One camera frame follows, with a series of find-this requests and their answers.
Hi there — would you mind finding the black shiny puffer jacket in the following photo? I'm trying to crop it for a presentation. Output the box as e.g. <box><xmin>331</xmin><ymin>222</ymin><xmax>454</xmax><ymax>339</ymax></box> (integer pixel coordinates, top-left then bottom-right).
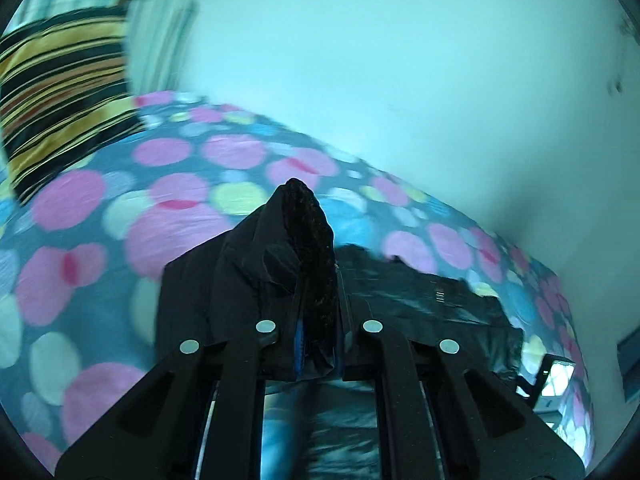
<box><xmin>154</xmin><ymin>179</ymin><xmax>523</xmax><ymax>479</ymax></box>

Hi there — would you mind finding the teal window ledge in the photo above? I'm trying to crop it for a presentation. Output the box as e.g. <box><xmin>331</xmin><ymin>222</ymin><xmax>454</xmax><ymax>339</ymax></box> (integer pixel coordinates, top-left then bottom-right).
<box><xmin>617</xmin><ymin>327</ymin><xmax>640</xmax><ymax>403</ymax></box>

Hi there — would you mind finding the polka dot bed sheet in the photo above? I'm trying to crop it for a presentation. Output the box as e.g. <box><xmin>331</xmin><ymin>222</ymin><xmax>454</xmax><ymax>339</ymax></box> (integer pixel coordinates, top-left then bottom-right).
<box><xmin>1</xmin><ymin>91</ymin><xmax>594</xmax><ymax>470</ymax></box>

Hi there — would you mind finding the yellow black striped pillow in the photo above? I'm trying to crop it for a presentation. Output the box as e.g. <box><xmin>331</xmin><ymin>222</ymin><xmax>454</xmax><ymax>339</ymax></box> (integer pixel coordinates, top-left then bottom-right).
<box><xmin>1</xmin><ymin>6</ymin><xmax>143</xmax><ymax>204</ymax></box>

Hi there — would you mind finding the pale striped pillow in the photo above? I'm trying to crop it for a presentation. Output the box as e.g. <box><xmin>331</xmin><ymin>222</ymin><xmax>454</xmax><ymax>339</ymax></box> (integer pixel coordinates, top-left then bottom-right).
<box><xmin>6</xmin><ymin>0</ymin><xmax>198</xmax><ymax>96</ymax></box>

